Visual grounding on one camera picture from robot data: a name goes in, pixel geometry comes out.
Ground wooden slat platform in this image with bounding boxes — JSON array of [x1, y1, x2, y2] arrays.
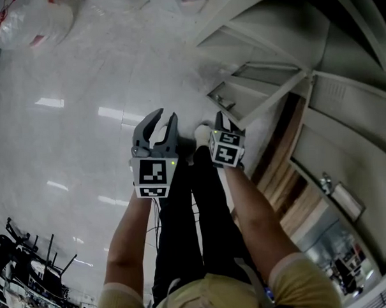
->
[[249, 91, 331, 240]]

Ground person's right forearm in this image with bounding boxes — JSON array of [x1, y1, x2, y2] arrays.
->
[[223, 163, 304, 277]]

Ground person's left forearm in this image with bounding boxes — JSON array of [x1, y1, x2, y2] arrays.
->
[[100, 190, 155, 292]]

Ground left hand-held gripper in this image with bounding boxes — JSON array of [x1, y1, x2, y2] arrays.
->
[[126, 107, 182, 201]]

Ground beige metal locker cabinet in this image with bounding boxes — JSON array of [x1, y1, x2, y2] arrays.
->
[[186, 0, 386, 284]]

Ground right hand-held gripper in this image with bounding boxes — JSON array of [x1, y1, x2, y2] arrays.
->
[[207, 110, 247, 169]]

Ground person's black trousers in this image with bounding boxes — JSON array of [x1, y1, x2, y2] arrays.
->
[[146, 143, 261, 308]]

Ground person's pale yellow shirt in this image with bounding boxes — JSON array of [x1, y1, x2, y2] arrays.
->
[[92, 251, 344, 308]]

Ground person's white shoe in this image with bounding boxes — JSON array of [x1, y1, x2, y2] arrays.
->
[[191, 123, 213, 148], [155, 124, 172, 145]]

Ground black metal folding rack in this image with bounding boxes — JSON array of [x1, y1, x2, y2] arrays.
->
[[0, 214, 81, 308]]

